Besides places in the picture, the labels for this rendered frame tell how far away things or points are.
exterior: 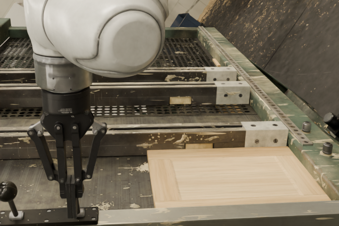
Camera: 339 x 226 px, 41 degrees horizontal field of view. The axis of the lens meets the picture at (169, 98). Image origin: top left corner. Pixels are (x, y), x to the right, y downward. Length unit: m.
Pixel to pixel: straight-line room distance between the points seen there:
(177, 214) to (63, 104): 0.39
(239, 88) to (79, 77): 1.04
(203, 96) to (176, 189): 0.62
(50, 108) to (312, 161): 0.73
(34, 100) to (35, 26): 1.00
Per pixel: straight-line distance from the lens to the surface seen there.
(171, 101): 1.62
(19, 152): 1.28
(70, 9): 0.52
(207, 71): 1.81
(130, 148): 1.25
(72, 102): 0.70
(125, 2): 0.48
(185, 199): 1.05
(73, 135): 0.74
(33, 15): 0.64
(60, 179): 0.78
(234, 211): 0.98
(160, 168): 1.16
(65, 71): 0.67
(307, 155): 1.24
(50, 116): 0.73
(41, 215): 0.96
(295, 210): 1.02
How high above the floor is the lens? 1.62
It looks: 17 degrees down
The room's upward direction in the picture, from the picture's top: 57 degrees counter-clockwise
